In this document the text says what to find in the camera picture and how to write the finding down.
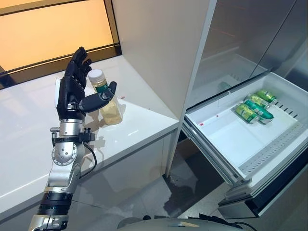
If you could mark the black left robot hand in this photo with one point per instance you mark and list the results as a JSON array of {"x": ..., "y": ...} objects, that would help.
[{"x": 69, "y": 96}]

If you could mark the yellow drink bottle white cap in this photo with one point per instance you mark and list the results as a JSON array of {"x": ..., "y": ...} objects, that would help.
[{"x": 111, "y": 113}]

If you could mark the white fridge drawer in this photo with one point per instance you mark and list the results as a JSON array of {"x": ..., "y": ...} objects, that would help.
[{"x": 228, "y": 139}]

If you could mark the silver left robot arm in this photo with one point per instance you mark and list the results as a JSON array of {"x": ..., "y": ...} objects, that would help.
[{"x": 62, "y": 154}]

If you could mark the white counter cabinet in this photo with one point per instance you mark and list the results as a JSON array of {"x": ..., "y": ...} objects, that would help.
[{"x": 29, "y": 132}]

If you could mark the orange lit window panel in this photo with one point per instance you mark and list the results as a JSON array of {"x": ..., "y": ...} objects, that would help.
[{"x": 48, "y": 29}]

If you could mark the white tall side panel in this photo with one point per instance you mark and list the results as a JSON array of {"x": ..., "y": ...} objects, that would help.
[{"x": 156, "y": 48}]

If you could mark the grey robot body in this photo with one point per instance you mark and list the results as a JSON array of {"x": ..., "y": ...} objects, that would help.
[{"x": 168, "y": 225}]

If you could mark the silver refrigerator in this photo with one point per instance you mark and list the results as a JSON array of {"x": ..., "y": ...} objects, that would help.
[{"x": 240, "y": 36}]

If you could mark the teal green drink can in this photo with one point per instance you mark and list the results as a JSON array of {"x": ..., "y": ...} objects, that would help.
[{"x": 261, "y": 113}]

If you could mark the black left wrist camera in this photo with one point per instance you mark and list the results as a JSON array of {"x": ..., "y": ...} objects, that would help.
[{"x": 87, "y": 136}]

